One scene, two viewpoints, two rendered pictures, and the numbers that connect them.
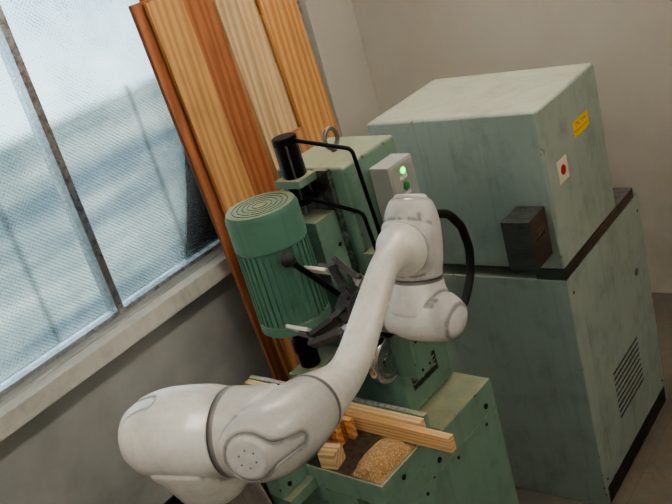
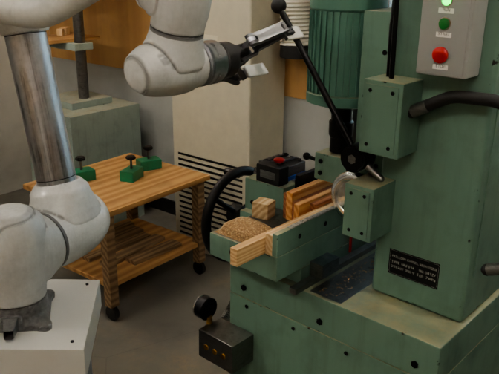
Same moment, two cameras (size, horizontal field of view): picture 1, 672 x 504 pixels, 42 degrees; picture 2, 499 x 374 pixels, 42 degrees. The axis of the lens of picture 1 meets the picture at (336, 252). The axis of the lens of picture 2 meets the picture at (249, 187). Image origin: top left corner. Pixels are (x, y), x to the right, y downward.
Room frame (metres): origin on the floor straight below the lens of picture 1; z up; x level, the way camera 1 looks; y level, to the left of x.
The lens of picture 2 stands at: (1.60, -1.37, 1.53)
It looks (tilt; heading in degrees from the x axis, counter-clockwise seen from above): 20 degrees down; 86
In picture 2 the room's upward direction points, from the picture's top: 1 degrees clockwise
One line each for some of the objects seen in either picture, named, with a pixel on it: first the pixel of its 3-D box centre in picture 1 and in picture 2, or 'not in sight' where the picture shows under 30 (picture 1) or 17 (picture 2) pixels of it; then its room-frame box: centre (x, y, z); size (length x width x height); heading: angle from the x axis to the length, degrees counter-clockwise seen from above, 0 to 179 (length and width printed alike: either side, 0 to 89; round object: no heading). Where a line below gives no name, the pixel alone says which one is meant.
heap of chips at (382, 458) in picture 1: (380, 454); (248, 227); (1.68, 0.03, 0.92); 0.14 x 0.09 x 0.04; 135
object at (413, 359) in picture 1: (407, 350); (367, 207); (1.93, -0.10, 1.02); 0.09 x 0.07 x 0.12; 45
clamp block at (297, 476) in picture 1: (276, 460); (280, 191); (1.79, 0.28, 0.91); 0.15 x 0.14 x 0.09; 45
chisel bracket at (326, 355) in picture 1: (321, 374); (344, 171); (1.93, 0.12, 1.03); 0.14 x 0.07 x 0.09; 135
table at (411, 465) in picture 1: (303, 454); (304, 214); (1.85, 0.22, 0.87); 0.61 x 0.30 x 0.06; 45
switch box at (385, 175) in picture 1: (397, 190); (451, 30); (2.04, -0.19, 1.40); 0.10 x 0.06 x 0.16; 135
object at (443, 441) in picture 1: (360, 421); (310, 221); (1.84, 0.06, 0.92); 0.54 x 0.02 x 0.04; 45
